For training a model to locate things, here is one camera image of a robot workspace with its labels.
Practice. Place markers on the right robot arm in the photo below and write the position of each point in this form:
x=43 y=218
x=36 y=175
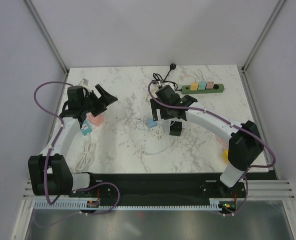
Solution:
x=244 y=142

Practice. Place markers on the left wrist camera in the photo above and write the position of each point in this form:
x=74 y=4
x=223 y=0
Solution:
x=84 y=82

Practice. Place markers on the yellow cube plug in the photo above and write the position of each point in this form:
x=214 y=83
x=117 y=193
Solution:
x=225 y=156

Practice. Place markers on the teal plug adapter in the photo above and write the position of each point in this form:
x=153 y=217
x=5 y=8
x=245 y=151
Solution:
x=202 y=85

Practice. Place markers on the white cable duct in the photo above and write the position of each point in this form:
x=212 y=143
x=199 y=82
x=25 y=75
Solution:
x=86 y=205

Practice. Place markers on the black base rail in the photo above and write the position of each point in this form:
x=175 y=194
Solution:
x=151 y=190

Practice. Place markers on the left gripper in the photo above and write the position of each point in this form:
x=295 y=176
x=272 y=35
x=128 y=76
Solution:
x=102 y=102

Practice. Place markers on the blue plug adapter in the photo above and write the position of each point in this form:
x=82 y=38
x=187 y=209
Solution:
x=151 y=123

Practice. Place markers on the pink cube socket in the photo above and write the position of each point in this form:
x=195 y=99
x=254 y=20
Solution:
x=95 y=120

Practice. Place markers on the teal power strip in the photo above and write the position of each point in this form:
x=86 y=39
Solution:
x=86 y=128

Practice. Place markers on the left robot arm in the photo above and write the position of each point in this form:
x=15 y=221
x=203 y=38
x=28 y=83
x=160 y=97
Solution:
x=49 y=172

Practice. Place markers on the white plug adapter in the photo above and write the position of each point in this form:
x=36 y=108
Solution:
x=157 y=132

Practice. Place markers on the black cube adapter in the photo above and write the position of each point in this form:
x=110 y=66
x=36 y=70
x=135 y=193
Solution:
x=175 y=128

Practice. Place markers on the yellow plug adapter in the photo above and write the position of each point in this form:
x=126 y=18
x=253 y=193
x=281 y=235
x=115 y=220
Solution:
x=194 y=86

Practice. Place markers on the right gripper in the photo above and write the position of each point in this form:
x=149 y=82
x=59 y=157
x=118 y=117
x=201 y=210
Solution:
x=155 y=106

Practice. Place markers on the pink plug adapter on strip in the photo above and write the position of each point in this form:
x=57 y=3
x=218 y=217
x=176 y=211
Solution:
x=210 y=85

